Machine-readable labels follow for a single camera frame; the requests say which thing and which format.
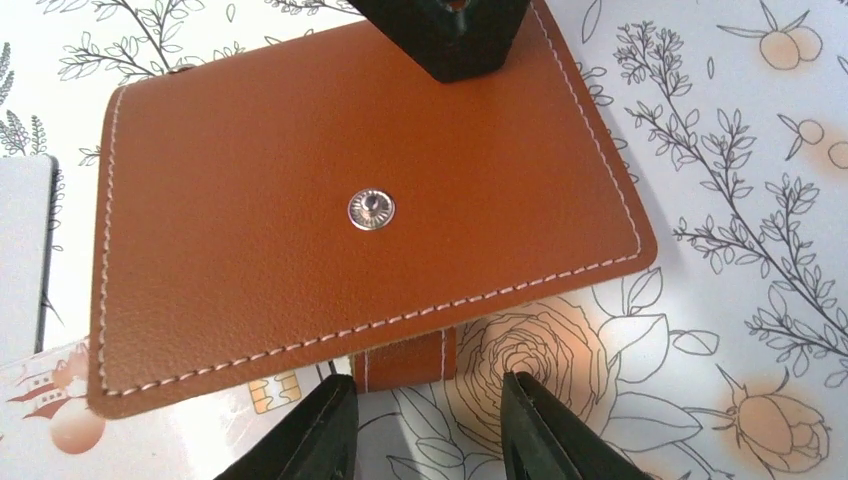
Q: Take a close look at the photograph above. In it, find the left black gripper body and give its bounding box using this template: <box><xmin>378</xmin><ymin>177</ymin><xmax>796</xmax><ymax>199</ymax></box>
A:
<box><xmin>349</xmin><ymin>0</ymin><xmax>529</xmax><ymax>83</ymax></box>

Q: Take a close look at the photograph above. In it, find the white card black stripe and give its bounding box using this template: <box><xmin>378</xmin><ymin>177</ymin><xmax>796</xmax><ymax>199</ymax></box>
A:
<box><xmin>1</xmin><ymin>154</ymin><xmax>56</xmax><ymax>364</ymax></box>

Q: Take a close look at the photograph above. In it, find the brown leather card holder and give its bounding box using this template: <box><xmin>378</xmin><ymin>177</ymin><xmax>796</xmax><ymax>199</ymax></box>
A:
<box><xmin>87</xmin><ymin>1</ymin><xmax>657</xmax><ymax>419</ymax></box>

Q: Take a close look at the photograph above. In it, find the white pink card beside holder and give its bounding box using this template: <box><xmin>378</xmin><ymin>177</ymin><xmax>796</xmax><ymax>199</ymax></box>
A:
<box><xmin>1</xmin><ymin>339</ymin><xmax>351</xmax><ymax>479</ymax></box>

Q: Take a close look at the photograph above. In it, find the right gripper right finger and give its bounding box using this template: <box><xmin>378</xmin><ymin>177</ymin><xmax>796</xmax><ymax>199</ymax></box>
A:
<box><xmin>501</xmin><ymin>372</ymin><xmax>650</xmax><ymax>480</ymax></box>

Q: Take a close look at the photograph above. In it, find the floral patterned table mat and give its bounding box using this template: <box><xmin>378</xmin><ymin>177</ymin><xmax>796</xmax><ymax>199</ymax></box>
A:
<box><xmin>1</xmin><ymin>1</ymin><xmax>847</xmax><ymax>479</ymax></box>

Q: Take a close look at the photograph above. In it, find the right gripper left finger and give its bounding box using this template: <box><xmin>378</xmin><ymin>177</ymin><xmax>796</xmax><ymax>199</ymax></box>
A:
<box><xmin>215</xmin><ymin>374</ymin><xmax>358</xmax><ymax>480</ymax></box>

